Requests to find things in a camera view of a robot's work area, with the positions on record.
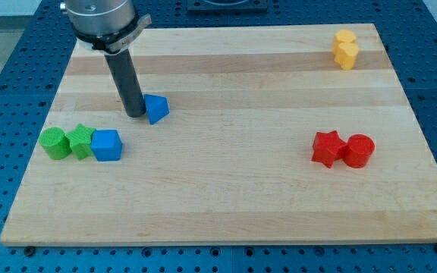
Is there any red cylinder block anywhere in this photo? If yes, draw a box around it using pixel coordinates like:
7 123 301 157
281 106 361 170
343 134 376 168

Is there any blue cube block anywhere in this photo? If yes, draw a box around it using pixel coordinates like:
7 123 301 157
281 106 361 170
91 130 123 162

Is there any green star block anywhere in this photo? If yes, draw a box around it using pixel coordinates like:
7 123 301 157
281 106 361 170
65 124 96 160

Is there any green cylinder block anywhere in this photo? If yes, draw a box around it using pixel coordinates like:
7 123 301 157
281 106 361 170
39 127 71 160

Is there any yellow heart block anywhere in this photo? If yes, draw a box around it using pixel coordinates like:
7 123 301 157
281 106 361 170
334 42 360 71

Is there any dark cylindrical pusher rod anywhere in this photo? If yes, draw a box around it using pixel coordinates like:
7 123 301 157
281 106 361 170
105 49 146 118

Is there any blue triangle block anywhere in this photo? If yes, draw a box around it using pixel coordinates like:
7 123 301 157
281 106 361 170
144 94 170 124

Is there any red star block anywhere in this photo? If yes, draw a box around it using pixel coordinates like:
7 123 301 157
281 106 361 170
311 130 347 168

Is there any yellow hexagon block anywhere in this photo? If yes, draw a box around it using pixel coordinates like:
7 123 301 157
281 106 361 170
332 29 357 55

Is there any wooden board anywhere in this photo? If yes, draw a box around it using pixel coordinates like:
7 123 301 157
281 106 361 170
0 24 437 246

